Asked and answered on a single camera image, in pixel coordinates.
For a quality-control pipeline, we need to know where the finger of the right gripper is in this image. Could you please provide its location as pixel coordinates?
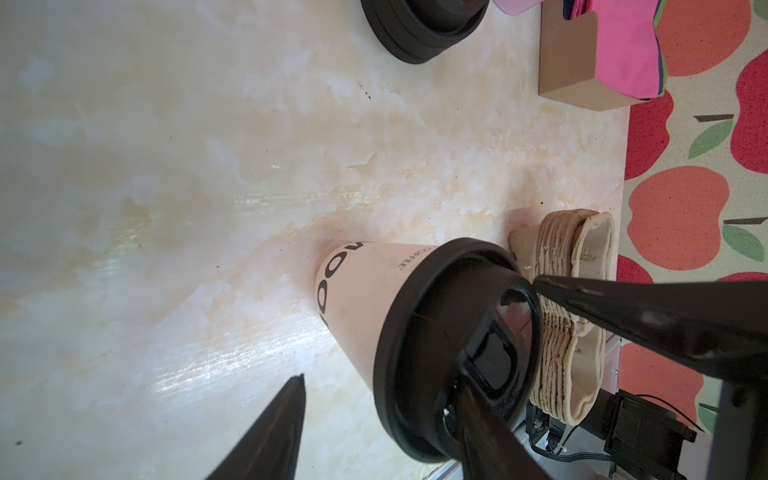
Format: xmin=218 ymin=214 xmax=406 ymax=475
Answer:
xmin=454 ymin=377 xmax=550 ymax=480

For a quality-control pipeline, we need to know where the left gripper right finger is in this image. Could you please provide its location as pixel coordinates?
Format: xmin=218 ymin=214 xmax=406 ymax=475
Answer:
xmin=533 ymin=276 xmax=767 ymax=384

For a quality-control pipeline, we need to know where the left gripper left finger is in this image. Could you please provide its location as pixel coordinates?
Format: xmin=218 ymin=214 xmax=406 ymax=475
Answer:
xmin=207 ymin=374 xmax=306 ymax=480

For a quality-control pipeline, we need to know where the black coffee cup lid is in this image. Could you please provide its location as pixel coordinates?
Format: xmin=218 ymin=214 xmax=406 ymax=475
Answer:
xmin=373 ymin=238 xmax=543 ymax=463

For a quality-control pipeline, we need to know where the white paper coffee cup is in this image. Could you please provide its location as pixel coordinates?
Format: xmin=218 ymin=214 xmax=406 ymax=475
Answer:
xmin=314 ymin=241 xmax=435 ymax=387

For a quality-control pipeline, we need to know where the stack of pulp cup carriers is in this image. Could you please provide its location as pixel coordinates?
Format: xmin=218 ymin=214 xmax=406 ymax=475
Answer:
xmin=508 ymin=209 xmax=614 ymax=426

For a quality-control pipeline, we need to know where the pink napkin stack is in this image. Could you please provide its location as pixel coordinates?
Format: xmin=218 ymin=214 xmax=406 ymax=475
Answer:
xmin=563 ymin=0 xmax=667 ymax=100

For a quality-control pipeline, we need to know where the cardboard napkin tray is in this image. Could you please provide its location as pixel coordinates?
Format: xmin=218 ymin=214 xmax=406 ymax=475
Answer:
xmin=538 ymin=1 xmax=639 ymax=112

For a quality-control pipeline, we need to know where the pink pen holder cup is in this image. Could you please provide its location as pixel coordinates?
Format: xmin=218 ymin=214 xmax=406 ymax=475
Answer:
xmin=493 ymin=0 xmax=543 ymax=16

